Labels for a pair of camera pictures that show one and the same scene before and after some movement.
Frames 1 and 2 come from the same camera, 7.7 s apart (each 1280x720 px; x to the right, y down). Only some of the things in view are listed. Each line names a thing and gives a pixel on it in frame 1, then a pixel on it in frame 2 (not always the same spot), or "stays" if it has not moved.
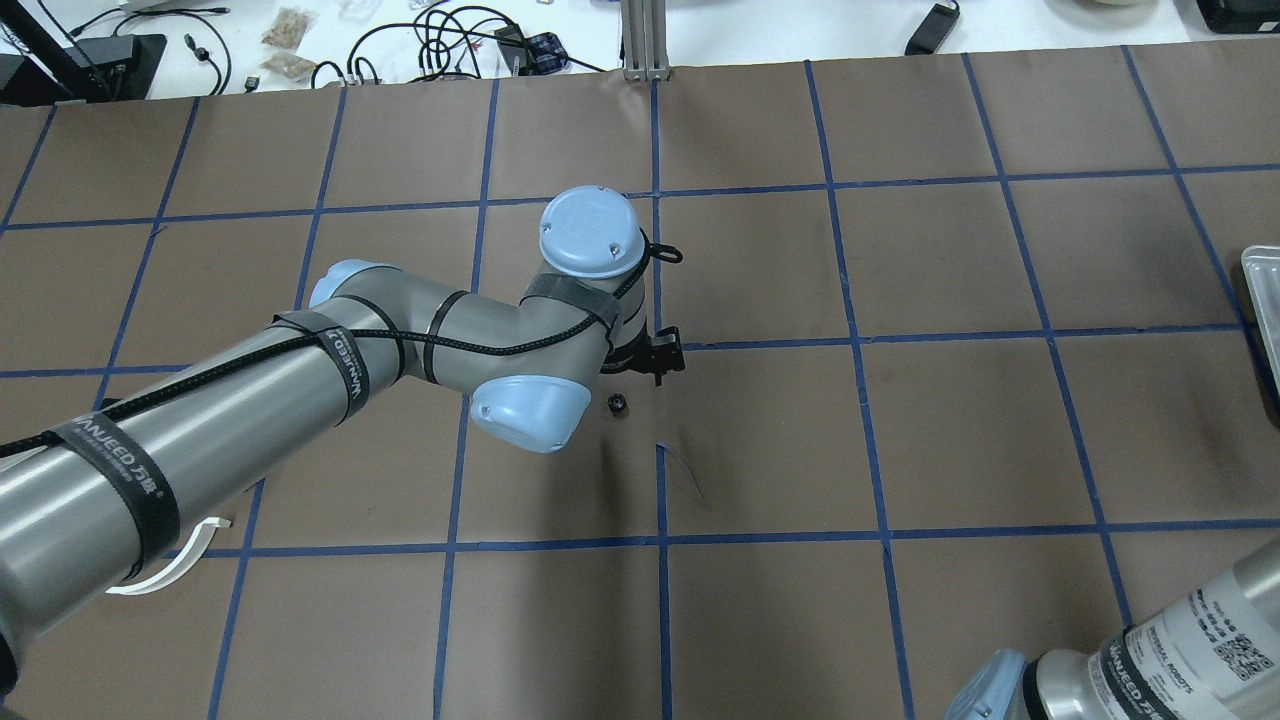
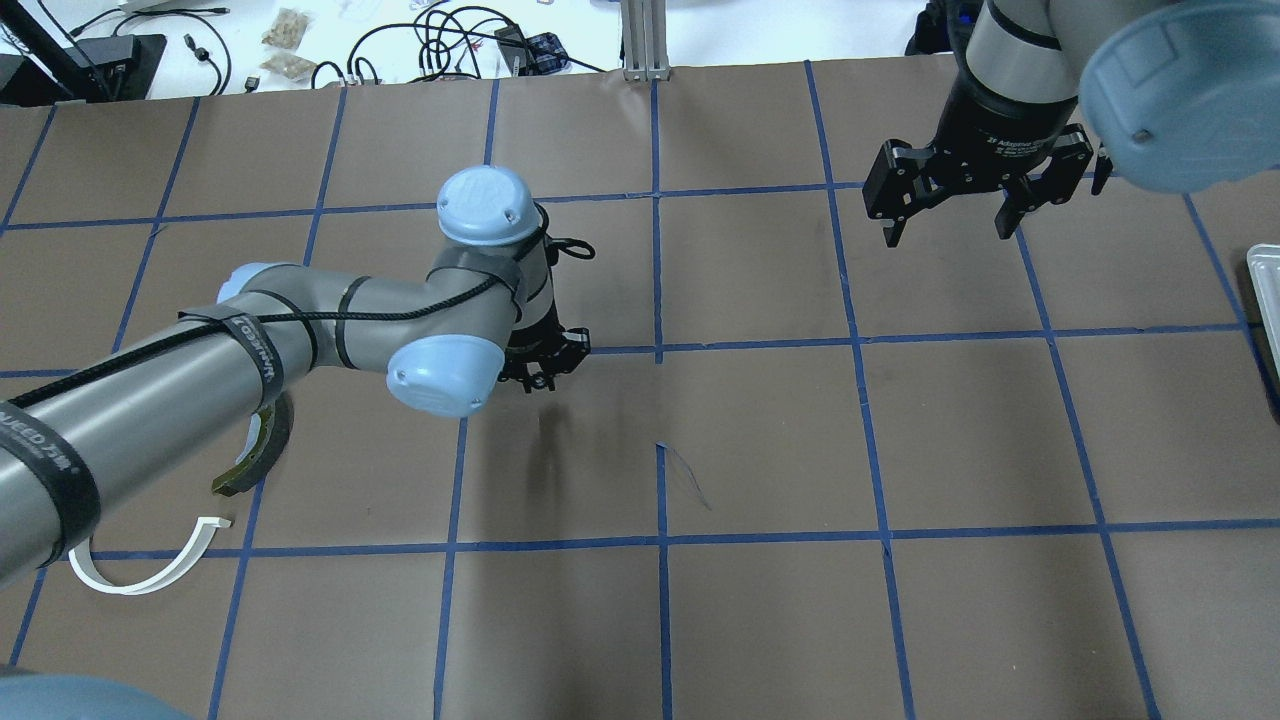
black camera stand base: x=114 y=69 stays
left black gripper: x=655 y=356 to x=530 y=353
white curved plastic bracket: x=182 y=565 stays
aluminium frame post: x=644 y=40 stays
